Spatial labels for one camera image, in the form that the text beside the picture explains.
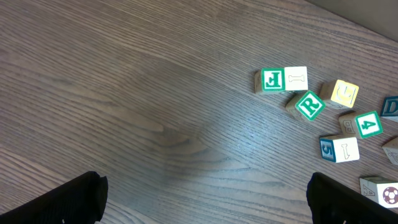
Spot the green number four block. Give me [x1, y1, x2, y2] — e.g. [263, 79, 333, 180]
[338, 111, 383, 139]

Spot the white wooden block top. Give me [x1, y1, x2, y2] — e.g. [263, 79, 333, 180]
[380, 96, 398, 122]

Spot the yellow top wooden block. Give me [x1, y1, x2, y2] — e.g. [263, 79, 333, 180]
[319, 80, 359, 110]

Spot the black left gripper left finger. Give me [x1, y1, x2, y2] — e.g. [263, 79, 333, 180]
[1, 171, 108, 224]

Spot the green letter block far left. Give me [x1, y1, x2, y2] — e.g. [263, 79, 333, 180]
[254, 68, 285, 95]

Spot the white block blue side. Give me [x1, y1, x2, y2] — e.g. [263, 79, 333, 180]
[319, 135, 360, 163]

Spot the blue P wooden block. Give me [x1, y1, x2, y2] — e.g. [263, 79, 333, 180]
[382, 138, 398, 165]

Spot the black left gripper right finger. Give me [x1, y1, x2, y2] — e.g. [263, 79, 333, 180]
[306, 172, 397, 224]

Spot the green R wooden block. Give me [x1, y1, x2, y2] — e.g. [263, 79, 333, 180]
[285, 90, 326, 121]

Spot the white block brown animal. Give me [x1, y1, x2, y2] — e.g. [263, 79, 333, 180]
[359, 177, 397, 208]

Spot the plain wooden block number two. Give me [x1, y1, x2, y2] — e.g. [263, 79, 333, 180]
[284, 67, 308, 91]

